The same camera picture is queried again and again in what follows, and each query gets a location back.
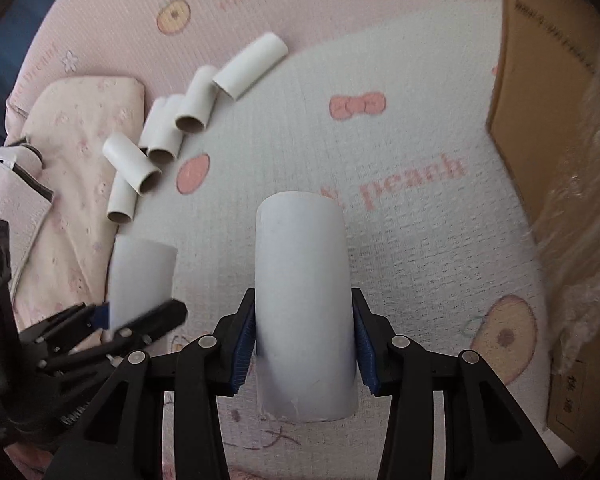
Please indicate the clear plastic wrap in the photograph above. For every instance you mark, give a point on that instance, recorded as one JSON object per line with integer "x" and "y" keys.
{"x": 568, "y": 234}

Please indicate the white tube behind pile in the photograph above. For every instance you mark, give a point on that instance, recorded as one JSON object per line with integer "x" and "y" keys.
{"x": 150, "y": 123}

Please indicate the brown cardboard box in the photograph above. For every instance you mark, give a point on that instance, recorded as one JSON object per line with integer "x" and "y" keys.
{"x": 547, "y": 58}

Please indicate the white tube middle pile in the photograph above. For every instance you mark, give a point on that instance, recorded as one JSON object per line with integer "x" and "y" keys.
{"x": 166, "y": 138}

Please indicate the white tube lying front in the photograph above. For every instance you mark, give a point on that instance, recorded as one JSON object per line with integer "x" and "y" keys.
{"x": 129, "y": 161}

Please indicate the pink fabric pouch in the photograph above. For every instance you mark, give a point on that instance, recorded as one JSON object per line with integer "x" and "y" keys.
{"x": 24, "y": 203}

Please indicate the cream cartoon print cushion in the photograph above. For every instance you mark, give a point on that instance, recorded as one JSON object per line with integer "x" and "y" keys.
{"x": 68, "y": 125}

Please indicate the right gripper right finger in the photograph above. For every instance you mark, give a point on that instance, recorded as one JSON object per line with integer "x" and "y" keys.
{"x": 487, "y": 435}

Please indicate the pink cartoon print mat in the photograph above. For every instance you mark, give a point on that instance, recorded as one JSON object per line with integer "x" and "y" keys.
{"x": 380, "y": 105}

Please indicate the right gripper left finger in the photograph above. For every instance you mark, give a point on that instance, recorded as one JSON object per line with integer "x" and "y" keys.
{"x": 119, "y": 436}

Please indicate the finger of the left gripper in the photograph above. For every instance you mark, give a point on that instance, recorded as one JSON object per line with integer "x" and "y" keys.
{"x": 69, "y": 327}
{"x": 138, "y": 335}

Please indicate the white tube lowest pile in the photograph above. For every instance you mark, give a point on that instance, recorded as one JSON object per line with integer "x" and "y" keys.
{"x": 122, "y": 201}

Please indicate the white tube far top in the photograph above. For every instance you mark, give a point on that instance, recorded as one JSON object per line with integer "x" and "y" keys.
{"x": 240, "y": 73}

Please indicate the white paper tube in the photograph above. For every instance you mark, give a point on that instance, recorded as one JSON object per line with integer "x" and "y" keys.
{"x": 306, "y": 369}
{"x": 140, "y": 278}

